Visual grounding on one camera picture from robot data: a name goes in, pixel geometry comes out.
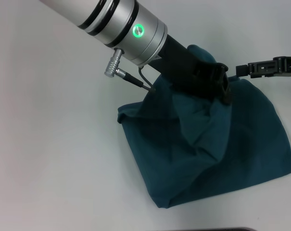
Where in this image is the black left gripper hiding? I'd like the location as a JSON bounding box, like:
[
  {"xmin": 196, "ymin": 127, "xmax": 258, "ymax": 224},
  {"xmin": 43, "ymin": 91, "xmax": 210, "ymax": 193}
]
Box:
[{"xmin": 148, "ymin": 35, "xmax": 232, "ymax": 106}]

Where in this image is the teal blue printed t-shirt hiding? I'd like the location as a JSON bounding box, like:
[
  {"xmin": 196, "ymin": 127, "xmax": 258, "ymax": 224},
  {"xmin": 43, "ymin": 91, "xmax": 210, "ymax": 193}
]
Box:
[{"xmin": 117, "ymin": 44, "xmax": 291, "ymax": 209}]

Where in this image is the silver plug on left gripper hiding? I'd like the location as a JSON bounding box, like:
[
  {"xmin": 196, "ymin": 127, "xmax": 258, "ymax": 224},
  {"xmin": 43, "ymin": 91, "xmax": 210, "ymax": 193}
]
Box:
[{"xmin": 103, "ymin": 48, "xmax": 127, "ymax": 78}]

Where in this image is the thin black plug cable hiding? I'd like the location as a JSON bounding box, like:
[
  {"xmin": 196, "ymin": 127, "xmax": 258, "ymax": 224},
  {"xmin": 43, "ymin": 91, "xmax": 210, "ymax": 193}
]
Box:
[{"xmin": 118, "ymin": 66, "xmax": 157, "ymax": 94}]

